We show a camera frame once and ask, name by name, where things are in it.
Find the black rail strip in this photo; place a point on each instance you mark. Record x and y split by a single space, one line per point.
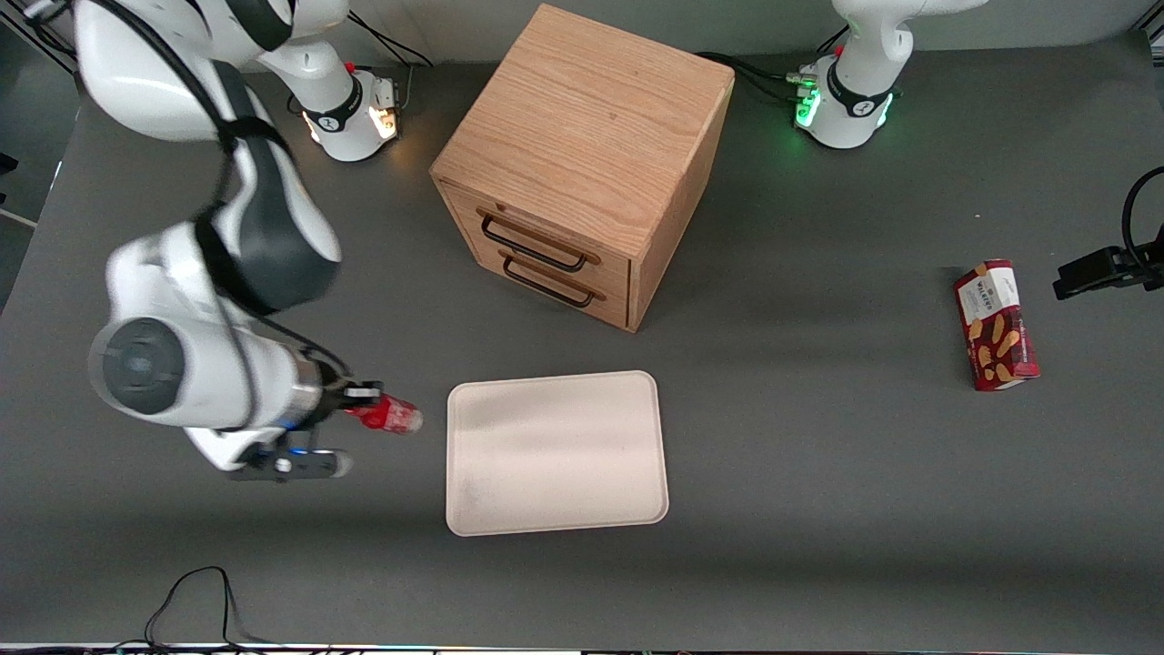
1155 36

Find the wooden drawer front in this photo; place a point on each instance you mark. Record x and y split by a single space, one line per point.
611 307
546 232

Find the red tartan shortbread box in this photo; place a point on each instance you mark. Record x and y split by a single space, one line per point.
998 327

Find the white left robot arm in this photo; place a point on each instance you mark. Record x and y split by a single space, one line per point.
864 64

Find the red coke bottle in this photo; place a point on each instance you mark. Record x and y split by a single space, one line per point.
396 417

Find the cream plastic tray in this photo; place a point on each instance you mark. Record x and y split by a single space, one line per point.
556 453

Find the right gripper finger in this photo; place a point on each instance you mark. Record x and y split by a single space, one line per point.
364 393

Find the wooden drawer cabinet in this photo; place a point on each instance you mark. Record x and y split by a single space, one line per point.
582 127

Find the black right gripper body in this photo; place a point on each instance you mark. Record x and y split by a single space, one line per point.
334 401

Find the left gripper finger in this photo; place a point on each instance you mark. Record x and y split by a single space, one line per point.
1082 271
1141 268

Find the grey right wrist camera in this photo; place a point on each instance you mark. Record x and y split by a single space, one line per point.
291 465

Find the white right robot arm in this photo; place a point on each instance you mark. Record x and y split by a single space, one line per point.
173 364

